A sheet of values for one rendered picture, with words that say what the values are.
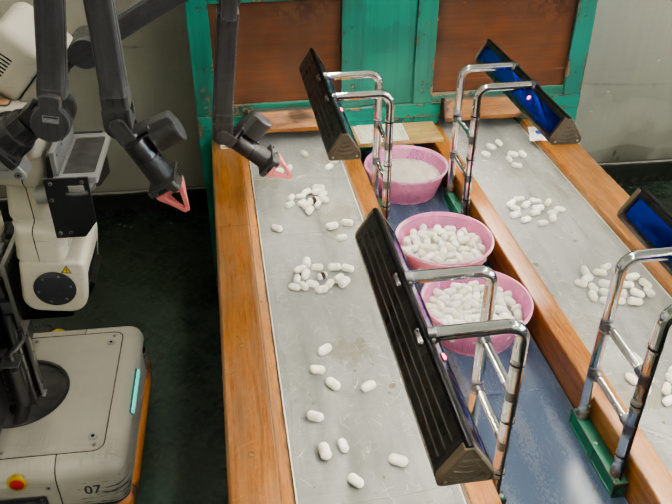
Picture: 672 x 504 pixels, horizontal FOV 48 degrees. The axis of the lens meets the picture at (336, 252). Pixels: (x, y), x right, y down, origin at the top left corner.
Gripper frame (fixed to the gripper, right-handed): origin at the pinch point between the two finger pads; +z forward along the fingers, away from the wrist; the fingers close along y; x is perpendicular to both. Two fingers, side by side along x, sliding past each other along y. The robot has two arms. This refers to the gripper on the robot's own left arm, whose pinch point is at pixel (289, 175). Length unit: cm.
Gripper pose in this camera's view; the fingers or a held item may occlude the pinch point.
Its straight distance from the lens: 223.4
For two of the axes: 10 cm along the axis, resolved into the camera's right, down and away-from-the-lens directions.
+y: -1.5, -5.6, 8.2
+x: -6.5, 6.8, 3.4
